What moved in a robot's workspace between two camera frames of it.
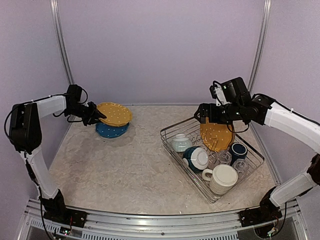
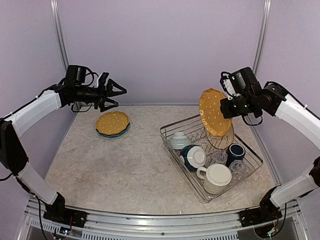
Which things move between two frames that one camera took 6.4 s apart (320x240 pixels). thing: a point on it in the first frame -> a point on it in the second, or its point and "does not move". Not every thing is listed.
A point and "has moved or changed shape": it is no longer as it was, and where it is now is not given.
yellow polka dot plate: (117, 114) has moved or changed shape
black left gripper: (90, 119) -> (103, 96)
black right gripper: (203, 107) -> (227, 112)
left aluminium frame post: (64, 51) does not move
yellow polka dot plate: (217, 137) has moved or changed shape
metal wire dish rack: (216, 173) does not move
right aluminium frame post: (260, 45) does not move
